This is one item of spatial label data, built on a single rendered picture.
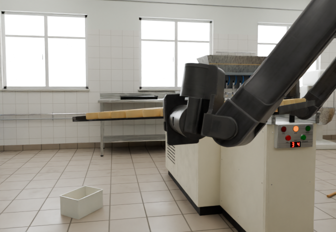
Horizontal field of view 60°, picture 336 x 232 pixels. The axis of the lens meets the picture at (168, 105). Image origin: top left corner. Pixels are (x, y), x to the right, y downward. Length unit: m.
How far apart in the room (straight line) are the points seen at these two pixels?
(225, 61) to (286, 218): 1.25
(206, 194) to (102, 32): 3.72
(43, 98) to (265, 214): 4.34
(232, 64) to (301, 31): 2.06
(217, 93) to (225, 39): 5.33
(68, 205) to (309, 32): 2.41
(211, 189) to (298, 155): 0.86
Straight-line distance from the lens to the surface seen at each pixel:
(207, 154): 2.42
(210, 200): 2.54
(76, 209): 2.59
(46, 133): 5.50
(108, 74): 5.33
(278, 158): 1.87
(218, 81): 0.48
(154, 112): 0.73
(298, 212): 2.05
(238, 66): 2.53
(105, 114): 0.85
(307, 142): 1.93
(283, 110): 0.60
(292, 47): 0.46
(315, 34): 0.46
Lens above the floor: 1.04
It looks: 3 degrees down
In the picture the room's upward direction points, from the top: straight up
